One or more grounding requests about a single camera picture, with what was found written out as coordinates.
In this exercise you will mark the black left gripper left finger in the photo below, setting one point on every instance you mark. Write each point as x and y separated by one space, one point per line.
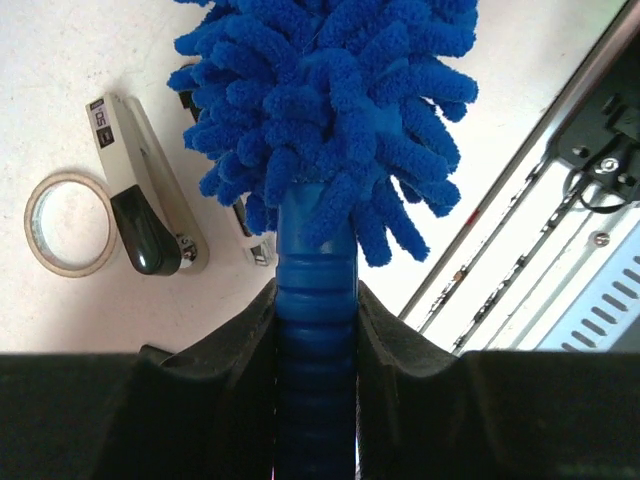
206 412

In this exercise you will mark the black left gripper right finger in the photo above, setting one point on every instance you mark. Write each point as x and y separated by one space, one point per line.
424 413

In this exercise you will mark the blue microfiber duster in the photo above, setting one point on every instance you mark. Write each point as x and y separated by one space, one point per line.
327 118

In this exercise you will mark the white black marker pen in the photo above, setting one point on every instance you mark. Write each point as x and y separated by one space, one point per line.
258 249

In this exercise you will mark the grey black stapler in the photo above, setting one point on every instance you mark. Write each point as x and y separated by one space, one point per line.
154 220

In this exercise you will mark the roll of masking tape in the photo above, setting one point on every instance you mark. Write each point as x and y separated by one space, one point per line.
69 225

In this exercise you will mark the metal rail with mounts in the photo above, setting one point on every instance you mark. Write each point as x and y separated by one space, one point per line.
549 259

